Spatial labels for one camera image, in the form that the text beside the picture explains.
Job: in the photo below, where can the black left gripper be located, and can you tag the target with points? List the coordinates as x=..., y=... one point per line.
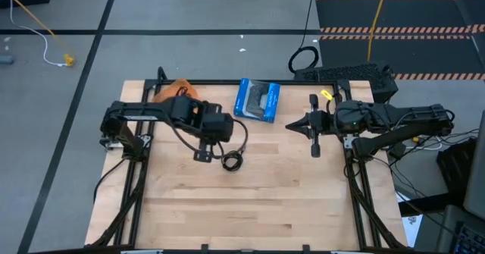
x=218, y=127

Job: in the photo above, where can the black computer keyboard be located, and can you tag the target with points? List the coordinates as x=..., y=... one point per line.
x=471, y=240

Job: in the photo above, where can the black mat with orange stripes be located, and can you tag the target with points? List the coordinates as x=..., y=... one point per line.
x=417, y=13
x=417, y=55

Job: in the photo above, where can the orange bag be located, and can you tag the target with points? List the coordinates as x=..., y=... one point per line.
x=166, y=93

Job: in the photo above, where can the white paper sheet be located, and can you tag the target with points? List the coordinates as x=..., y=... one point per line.
x=409, y=223

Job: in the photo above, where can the large computer monitor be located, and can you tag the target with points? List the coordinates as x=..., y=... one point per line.
x=475, y=163

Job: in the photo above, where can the yellow tag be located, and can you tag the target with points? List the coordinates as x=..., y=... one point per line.
x=326, y=94

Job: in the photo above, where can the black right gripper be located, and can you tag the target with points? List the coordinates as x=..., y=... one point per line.
x=322, y=122

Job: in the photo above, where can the blue PlayStation controller box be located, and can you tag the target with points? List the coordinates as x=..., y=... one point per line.
x=257, y=100

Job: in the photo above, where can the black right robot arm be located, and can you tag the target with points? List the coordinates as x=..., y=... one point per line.
x=398, y=113

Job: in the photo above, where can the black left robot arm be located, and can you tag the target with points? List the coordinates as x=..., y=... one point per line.
x=144, y=110

